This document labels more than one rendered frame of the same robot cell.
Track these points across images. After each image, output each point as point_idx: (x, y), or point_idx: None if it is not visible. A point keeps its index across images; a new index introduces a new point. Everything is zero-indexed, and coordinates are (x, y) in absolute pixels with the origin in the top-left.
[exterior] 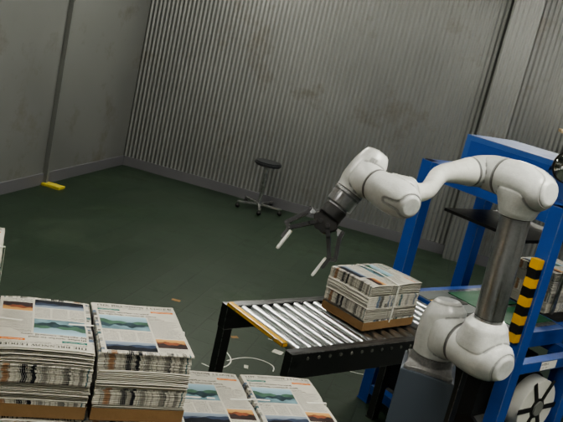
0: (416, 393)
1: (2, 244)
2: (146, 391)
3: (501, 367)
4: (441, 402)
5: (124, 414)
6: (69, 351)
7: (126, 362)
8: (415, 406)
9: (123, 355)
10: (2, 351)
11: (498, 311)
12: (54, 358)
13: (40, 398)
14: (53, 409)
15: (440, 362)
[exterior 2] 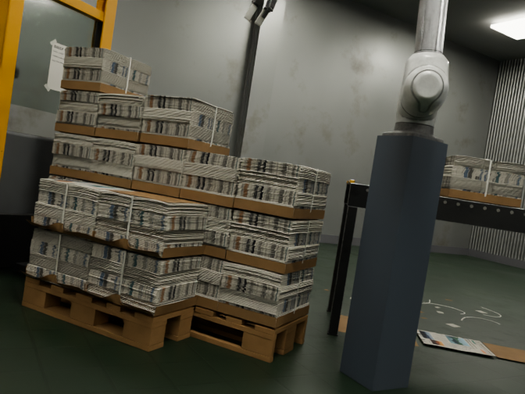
0: (388, 153)
1: (133, 59)
2: (169, 123)
3: (420, 81)
4: (405, 155)
5: (156, 138)
6: (132, 95)
7: (158, 102)
8: (387, 166)
9: (157, 97)
10: (105, 96)
11: (425, 38)
12: (125, 100)
13: (119, 126)
14: (123, 133)
15: (408, 122)
